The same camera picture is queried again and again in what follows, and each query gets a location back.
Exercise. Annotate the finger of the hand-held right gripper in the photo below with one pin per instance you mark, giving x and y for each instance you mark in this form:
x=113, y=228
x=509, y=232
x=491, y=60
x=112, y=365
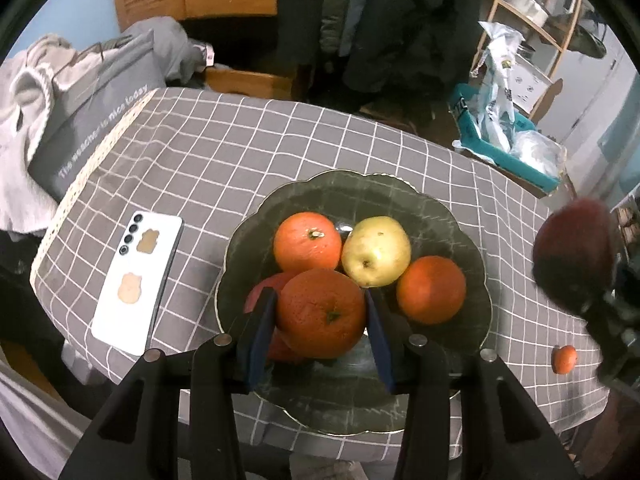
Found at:
x=597, y=305

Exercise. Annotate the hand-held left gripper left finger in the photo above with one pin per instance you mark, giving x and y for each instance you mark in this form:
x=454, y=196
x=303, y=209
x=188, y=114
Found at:
x=262, y=340

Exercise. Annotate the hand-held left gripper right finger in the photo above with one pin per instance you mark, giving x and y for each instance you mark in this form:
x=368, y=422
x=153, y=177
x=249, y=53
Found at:
x=380, y=340

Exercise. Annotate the dark red apple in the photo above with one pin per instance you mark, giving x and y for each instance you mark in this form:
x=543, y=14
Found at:
x=575, y=250

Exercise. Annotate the orange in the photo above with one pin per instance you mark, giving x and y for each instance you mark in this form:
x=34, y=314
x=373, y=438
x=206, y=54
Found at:
x=320, y=312
x=431, y=290
x=307, y=242

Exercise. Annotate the yellow apple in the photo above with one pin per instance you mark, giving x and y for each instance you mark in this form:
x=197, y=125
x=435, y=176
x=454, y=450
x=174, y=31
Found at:
x=377, y=250

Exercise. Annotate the dark green glass plate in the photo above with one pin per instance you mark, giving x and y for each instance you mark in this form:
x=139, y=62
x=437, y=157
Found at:
x=440, y=220

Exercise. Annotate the small tangerine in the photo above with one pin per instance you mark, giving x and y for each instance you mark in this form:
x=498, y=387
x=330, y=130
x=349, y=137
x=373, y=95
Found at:
x=565, y=360

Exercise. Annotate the white smartphone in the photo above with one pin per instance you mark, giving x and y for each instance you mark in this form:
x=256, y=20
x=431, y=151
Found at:
x=125, y=320

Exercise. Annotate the teal plastic basket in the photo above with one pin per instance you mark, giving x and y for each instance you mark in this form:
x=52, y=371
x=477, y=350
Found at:
x=525, y=169

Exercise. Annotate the clear plastic bag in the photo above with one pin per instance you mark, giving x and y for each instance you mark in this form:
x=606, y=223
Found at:
x=537, y=152

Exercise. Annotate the grey checked tablecloth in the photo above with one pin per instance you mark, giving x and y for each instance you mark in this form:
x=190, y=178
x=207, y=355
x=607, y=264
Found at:
x=250, y=135

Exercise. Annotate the white storage box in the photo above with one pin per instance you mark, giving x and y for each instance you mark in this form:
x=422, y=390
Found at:
x=530, y=82

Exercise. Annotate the white printed plastic bag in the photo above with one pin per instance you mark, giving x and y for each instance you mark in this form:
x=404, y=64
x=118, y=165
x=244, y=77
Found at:
x=495, y=85

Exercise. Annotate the dark round object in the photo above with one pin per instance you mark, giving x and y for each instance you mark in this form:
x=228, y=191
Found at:
x=590, y=35

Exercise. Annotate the grey tote bag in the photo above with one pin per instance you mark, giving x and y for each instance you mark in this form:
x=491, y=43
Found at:
x=100, y=100

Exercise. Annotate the small pink white tag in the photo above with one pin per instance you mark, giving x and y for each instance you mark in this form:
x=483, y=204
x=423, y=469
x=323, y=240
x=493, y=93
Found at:
x=209, y=55

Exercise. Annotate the wooden shelf rack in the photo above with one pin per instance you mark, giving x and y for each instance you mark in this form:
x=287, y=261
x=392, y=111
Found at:
x=530, y=22

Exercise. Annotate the grey jacket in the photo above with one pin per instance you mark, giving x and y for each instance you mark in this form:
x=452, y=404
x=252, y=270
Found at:
x=175, y=55

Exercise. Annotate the dark hanging coats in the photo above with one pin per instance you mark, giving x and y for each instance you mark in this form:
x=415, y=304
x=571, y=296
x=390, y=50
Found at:
x=410, y=35

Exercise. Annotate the metal pot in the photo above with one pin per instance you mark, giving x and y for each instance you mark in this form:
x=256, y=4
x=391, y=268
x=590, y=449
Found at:
x=525, y=5

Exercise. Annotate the light grey cloth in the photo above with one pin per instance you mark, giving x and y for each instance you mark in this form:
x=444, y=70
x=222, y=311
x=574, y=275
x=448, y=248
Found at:
x=20, y=125

